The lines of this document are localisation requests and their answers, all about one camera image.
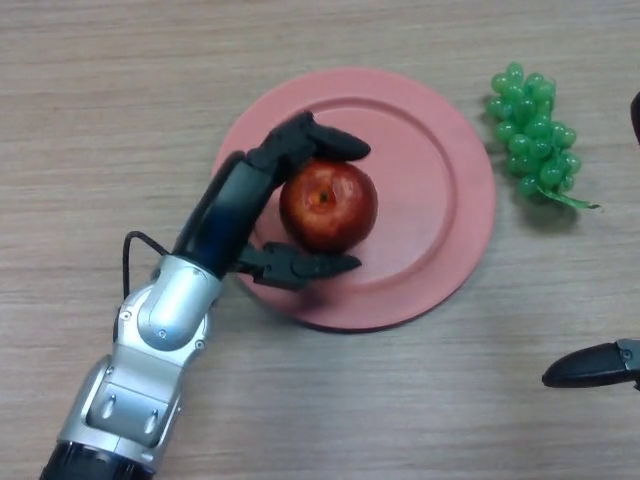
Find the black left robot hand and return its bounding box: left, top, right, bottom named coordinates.
left=171, top=110, right=372, bottom=292

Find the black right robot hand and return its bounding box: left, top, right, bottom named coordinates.
left=542, top=92, right=640, bottom=392

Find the red apple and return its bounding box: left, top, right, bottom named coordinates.
left=278, top=160, right=379, bottom=253

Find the pink round plate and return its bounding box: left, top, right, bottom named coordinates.
left=209, top=67, right=498, bottom=331

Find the green grape bunch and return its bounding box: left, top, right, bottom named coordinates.
left=485, top=61, right=604, bottom=211

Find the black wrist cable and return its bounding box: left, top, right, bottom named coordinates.
left=122, top=230, right=174, bottom=296

